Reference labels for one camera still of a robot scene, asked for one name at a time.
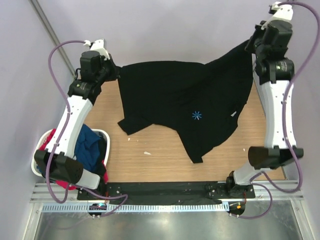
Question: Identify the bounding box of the black t shirt blue logo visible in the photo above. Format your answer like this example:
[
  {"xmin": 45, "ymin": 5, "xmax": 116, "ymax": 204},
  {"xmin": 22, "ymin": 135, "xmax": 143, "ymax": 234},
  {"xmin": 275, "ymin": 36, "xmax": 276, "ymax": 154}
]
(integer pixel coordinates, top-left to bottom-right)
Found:
[{"xmin": 118, "ymin": 42, "xmax": 253, "ymax": 164}]

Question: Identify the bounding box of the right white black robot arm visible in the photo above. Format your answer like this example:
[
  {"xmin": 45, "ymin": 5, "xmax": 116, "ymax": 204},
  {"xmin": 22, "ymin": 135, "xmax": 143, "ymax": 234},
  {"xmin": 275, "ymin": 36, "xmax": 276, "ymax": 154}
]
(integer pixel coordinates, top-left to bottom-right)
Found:
[{"xmin": 225, "ymin": 20, "xmax": 304, "ymax": 198}]

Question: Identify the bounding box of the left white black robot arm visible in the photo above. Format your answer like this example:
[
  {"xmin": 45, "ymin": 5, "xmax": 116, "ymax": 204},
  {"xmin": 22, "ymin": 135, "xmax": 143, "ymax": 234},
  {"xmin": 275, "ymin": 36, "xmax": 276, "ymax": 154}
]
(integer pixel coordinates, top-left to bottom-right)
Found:
[{"xmin": 34, "ymin": 47, "xmax": 118, "ymax": 200}]

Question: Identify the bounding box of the white laundry basket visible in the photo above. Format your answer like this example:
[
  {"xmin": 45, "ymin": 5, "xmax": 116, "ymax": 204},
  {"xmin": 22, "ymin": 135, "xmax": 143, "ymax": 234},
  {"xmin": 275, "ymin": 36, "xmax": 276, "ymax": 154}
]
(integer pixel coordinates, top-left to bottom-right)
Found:
[{"xmin": 30, "ymin": 128, "xmax": 111, "ymax": 177}]

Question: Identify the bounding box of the pink t shirt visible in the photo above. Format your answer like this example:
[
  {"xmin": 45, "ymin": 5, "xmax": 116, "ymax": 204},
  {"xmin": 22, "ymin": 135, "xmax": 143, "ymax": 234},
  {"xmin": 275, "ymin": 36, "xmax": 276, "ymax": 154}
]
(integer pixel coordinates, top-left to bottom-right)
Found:
[{"xmin": 36, "ymin": 128, "xmax": 110, "ymax": 191}]

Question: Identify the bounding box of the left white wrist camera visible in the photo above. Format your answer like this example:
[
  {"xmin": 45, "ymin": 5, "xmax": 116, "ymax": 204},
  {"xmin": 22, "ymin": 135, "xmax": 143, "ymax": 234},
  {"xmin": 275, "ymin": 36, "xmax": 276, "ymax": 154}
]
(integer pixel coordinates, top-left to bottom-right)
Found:
[{"xmin": 83, "ymin": 38, "xmax": 111, "ymax": 61}]

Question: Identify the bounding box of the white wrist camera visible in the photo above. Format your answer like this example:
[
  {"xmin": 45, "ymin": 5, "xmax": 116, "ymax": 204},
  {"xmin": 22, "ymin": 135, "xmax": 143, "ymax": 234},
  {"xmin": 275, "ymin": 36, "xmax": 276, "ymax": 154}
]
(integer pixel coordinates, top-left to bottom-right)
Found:
[
  {"xmin": 260, "ymin": 1, "xmax": 294, "ymax": 30},
  {"xmin": 83, "ymin": 38, "xmax": 111, "ymax": 61}
]

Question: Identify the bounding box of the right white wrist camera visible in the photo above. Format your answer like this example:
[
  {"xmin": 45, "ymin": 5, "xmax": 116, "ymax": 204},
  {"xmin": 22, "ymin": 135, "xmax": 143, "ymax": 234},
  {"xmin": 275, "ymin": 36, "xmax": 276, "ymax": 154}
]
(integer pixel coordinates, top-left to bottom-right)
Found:
[{"xmin": 260, "ymin": 1, "xmax": 294, "ymax": 30}]

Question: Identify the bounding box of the left aluminium frame post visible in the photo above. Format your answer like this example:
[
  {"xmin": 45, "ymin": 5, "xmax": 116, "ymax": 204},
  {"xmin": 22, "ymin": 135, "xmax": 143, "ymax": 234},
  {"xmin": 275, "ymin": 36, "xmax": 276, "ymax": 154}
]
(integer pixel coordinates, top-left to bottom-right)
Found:
[{"xmin": 28, "ymin": 0, "xmax": 75, "ymax": 77}]

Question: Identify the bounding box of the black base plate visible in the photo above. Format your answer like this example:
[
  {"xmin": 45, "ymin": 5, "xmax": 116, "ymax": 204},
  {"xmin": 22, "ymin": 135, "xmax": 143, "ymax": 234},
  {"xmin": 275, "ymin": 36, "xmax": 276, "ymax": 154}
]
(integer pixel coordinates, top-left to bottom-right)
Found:
[{"xmin": 76, "ymin": 181, "xmax": 256, "ymax": 205}]

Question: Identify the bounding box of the slotted cable duct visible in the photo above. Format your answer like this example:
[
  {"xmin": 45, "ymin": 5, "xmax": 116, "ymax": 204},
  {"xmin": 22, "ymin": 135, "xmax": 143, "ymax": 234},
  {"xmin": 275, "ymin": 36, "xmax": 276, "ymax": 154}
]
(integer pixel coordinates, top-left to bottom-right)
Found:
[{"xmin": 42, "ymin": 202, "xmax": 229, "ymax": 213}]

